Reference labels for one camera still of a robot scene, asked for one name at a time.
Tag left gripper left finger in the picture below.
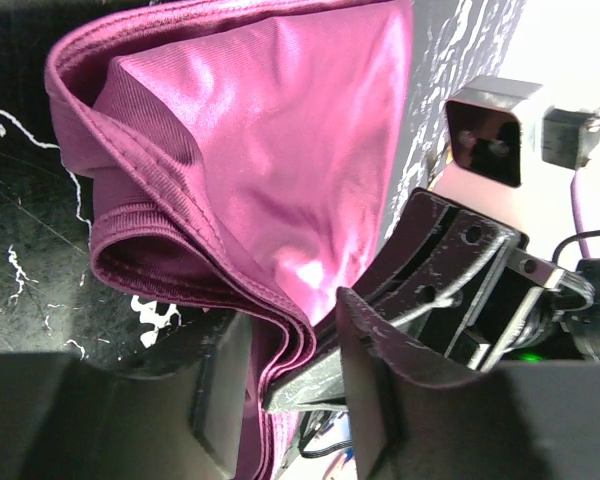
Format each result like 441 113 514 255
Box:
0 311 252 479

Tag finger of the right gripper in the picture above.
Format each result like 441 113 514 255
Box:
263 319 346 413

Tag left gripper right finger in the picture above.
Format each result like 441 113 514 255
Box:
336 288 600 479

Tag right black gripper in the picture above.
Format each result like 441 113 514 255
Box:
354 189 600 371

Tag purple satin napkin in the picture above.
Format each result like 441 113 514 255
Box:
45 1 413 479

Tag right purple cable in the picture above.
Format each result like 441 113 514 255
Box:
568 167 594 259

